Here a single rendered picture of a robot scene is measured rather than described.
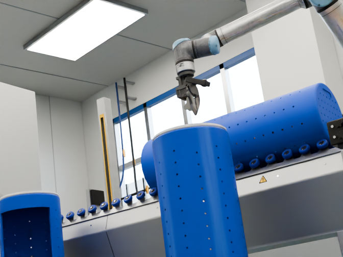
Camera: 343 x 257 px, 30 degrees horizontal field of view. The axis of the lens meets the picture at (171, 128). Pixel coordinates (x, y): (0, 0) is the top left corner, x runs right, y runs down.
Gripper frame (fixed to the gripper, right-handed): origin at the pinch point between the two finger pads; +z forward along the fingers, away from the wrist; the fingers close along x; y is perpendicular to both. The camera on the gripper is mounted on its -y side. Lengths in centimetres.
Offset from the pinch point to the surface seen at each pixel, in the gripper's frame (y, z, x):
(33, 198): 66, 29, 43
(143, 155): 23.0, 16.6, 14.1
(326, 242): 13, 55, -156
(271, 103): -42.5, 12.0, 11.2
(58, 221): 64, 39, 31
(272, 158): -39, 34, 12
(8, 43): 317, -211, -177
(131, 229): 35, 48, 14
